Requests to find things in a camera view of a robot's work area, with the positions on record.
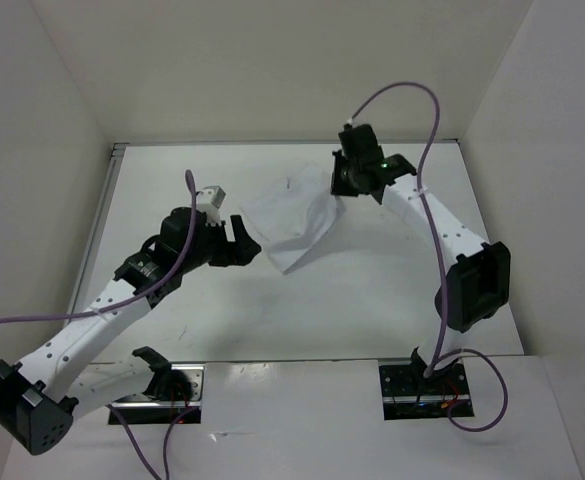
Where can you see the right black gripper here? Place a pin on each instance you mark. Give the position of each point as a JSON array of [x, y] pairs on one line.
[[337, 187]]

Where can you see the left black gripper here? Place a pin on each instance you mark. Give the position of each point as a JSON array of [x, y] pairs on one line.
[[238, 252]]

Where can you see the white skirt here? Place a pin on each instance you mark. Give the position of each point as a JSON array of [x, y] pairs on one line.
[[292, 214]]

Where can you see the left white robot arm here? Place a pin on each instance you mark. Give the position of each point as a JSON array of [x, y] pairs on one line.
[[42, 394]]

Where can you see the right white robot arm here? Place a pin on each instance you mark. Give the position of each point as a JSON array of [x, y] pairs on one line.
[[474, 273]]

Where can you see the aluminium table frame rail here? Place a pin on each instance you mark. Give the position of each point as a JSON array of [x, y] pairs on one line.
[[370, 262]]

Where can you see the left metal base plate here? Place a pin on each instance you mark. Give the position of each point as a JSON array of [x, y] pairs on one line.
[[180, 399]]

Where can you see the metal base plate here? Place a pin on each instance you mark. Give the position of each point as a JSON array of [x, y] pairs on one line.
[[180, 399], [405, 398]]

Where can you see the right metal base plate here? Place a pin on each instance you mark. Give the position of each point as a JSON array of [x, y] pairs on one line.
[[405, 398]]

